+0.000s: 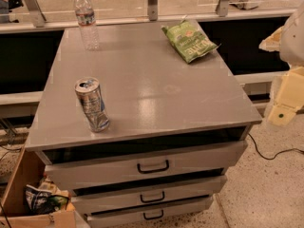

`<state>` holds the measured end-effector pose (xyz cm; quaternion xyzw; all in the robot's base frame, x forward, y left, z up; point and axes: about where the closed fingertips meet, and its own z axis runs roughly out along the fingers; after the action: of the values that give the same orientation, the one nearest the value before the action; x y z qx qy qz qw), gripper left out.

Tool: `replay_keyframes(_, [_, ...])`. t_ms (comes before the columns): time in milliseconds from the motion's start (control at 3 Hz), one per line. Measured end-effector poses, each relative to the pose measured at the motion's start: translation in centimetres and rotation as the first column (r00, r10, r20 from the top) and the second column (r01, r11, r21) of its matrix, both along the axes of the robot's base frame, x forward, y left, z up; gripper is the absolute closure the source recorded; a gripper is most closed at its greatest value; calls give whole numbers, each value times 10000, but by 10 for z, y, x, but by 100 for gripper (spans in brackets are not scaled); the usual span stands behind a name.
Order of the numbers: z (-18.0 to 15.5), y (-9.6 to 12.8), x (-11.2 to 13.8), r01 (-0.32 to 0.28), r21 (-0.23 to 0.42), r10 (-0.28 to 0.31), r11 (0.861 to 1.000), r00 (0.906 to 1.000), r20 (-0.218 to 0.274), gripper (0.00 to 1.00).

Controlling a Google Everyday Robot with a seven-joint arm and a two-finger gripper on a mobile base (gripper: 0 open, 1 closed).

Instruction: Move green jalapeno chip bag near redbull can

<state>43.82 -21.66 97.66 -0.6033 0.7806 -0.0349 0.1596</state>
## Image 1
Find clear plastic water bottle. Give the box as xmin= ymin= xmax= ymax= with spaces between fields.
xmin=74 ymin=0 xmax=100 ymax=50

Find crumpled snack bags in box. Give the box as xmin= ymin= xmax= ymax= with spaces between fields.
xmin=25 ymin=177 xmax=69 ymax=215

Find cardboard box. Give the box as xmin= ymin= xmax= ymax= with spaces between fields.
xmin=0 ymin=149 xmax=76 ymax=228

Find grey drawer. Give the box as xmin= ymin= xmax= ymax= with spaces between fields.
xmin=72 ymin=175 xmax=227 ymax=214
xmin=87 ymin=196 xmax=213 ymax=228
xmin=45 ymin=141 xmax=247 ymax=190

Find black floor cable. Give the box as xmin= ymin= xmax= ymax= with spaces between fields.
xmin=247 ymin=132 xmax=304 ymax=161

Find green jalapeno chip bag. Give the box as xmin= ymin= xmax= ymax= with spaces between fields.
xmin=161 ymin=20 xmax=219 ymax=64

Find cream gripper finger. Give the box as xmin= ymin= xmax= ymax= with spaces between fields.
xmin=258 ymin=28 xmax=282 ymax=52
xmin=268 ymin=66 xmax=304 ymax=126

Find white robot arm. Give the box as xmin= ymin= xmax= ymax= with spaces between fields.
xmin=258 ymin=3 xmax=304 ymax=126

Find bottom grey drawer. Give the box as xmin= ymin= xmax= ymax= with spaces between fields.
xmin=87 ymin=196 xmax=213 ymax=228

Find metal glass railing frame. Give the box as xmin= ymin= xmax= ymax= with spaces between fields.
xmin=0 ymin=0 xmax=304 ymax=33

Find top grey drawer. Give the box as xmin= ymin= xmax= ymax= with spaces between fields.
xmin=45 ymin=141 xmax=247 ymax=190

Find grey drawer cabinet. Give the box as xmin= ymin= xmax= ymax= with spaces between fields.
xmin=24 ymin=18 xmax=263 ymax=228

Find middle grey drawer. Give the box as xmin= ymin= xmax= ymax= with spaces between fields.
xmin=72 ymin=175 xmax=227 ymax=214

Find crushed silver redbull can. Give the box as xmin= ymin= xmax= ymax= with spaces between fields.
xmin=74 ymin=77 xmax=109 ymax=132

